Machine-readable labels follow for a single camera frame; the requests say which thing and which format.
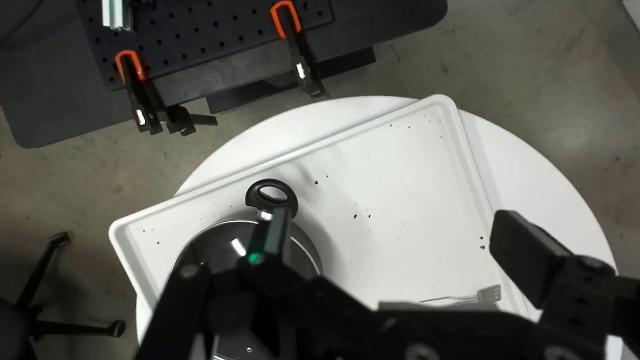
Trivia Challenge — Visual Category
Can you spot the glass pot lid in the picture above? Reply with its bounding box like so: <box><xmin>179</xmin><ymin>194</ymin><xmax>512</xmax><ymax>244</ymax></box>
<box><xmin>188</xmin><ymin>216</ymin><xmax>325</xmax><ymax>360</ymax></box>

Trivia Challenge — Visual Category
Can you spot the black cooking pot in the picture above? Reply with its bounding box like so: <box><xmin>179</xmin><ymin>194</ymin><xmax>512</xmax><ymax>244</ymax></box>
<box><xmin>176</xmin><ymin>177</ymin><xmax>329</xmax><ymax>360</ymax></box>

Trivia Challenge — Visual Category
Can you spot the white plastic tray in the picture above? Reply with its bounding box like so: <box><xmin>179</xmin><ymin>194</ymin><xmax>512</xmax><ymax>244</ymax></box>
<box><xmin>108</xmin><ymin>93</ymin><xmax>546</xmax><ymax>360</ymax></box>

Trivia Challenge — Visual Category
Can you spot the orange black clamp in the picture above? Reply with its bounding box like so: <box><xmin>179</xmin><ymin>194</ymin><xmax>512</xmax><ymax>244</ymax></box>
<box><xmin>267</xmin><ymin>0</ymin><xmax>327</xmax><ymax>101</ymax></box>
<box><xmin>112</xmin><ymin>48</ymin><xmax>166</xmax><ymax>136</ymax></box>

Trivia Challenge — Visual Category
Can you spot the black perforated mounting board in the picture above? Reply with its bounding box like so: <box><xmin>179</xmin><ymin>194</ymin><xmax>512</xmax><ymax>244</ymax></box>
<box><xmin>76</xmin><ymin>0</ymin><xmax>336</xmax><ymax>93</ymax></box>

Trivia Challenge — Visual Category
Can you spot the aluminium extrusion post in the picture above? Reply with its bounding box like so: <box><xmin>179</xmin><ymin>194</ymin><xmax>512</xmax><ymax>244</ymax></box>
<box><xmin>99</xmin><ymin>0</ymin><xmax>133</xmax><ymax>32</ymax></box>

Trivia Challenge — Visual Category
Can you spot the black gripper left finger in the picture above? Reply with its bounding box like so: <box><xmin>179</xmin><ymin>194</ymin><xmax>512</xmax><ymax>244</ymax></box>
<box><xmin>142</xmin><ymin>209</ymin><xmax>376</xmax><ymax>360</ymax></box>

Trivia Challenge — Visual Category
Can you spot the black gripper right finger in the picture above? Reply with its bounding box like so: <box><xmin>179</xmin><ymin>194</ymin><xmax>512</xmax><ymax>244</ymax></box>
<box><xmin>490</xmin><ymin>209</ymin><xmax>640</xmax><ymax>360</ymax></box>

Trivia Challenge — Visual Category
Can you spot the black chair base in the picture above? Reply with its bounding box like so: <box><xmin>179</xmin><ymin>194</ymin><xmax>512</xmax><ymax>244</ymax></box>
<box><xmin>0</xmin><ymin>229</ymin><xmax>127</xmax><ymax>360</ymax></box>

